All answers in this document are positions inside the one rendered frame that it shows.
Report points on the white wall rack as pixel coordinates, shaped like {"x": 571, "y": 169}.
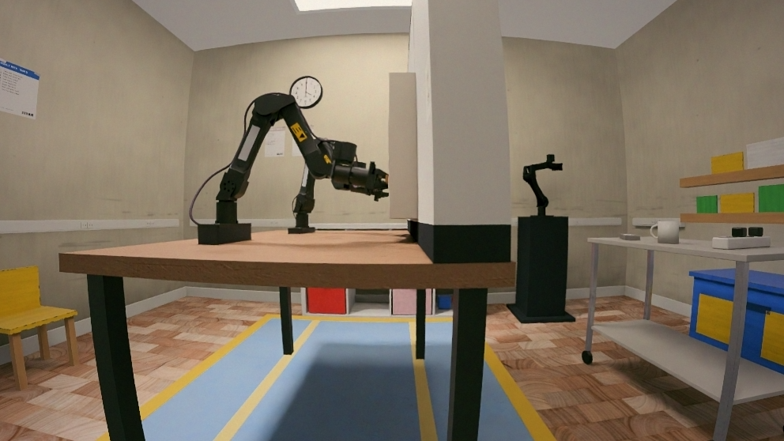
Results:
{"x": 402, "y": 145}

